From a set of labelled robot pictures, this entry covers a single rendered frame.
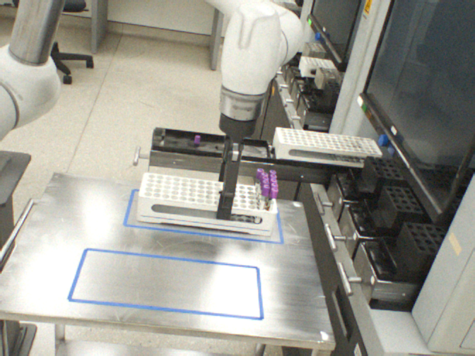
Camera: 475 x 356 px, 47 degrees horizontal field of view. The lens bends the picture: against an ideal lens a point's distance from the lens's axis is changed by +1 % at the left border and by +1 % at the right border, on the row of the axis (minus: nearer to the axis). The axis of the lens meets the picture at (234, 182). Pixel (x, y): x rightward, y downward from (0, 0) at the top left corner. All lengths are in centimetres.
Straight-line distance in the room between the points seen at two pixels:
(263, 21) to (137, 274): 52
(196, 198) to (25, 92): 59
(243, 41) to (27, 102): 73
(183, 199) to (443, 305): 56
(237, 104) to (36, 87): 66
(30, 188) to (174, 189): 165
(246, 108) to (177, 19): 402
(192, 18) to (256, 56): 404
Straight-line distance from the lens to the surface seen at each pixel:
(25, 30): 148
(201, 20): 504
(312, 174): 155
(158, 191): 118
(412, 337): 122
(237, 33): 100
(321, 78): 207
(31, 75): 152
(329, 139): 159
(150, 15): 505
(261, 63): 101
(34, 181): 284
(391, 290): 123
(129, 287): 102
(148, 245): 112
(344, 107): 181
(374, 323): 121
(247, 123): 107
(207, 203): 117
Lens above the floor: 152
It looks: 31 degrees down
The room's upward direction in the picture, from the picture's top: 11 degrees clockwise
